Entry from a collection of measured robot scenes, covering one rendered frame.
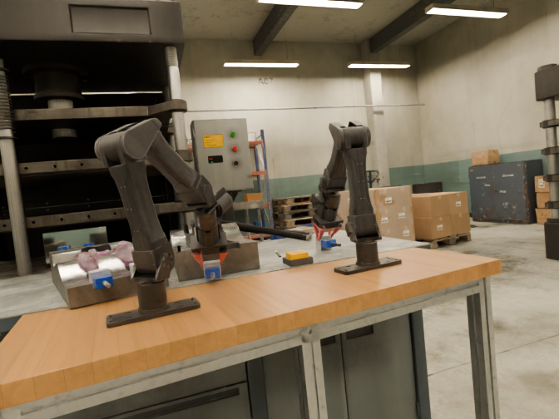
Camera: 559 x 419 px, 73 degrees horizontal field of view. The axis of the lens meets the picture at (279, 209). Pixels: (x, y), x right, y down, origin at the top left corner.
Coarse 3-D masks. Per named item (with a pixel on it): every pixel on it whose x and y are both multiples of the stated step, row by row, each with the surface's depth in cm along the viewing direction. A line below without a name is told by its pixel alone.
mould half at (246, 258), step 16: (224, 224) 151; (176, 240) 139; (240, 240) 129; (176, 256) 115; (192, 256) 116; (208, 256) 118; (240, 256) 121; (256, 256) 123; (176, 272) 125; (192, 272) 117; (224, 272) 120
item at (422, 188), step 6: (414, 186) 763; (420, 186) 749; (426, 186) 743; (432, 186) 740; (438, 186) 743; (414, 192) 765; (420, 192) 751; (426, 192) 744; (432, 192) 741; (438, 192) 743
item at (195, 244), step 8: (200, 232) 104; (208, 232) 104; (216, 232) 106; (224, 232) 112; (192, 240) 108; (200, 240) 106; (208, 240) 105; (216, 240) 107; (224, 240) 108; (192, 248) 105; (200, 248) 106; (208, 248) 106
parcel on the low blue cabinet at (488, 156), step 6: (486, 150) 720; (492, 150) 720; (474, 156) 744; (480, 156) 731; (486, 156) 720; (492, 156) 719; (498, 156) 725; (474, 162) 746; (480, 162) 733; (486, 162) 721; (492, 162) 721; (498, 162) 726
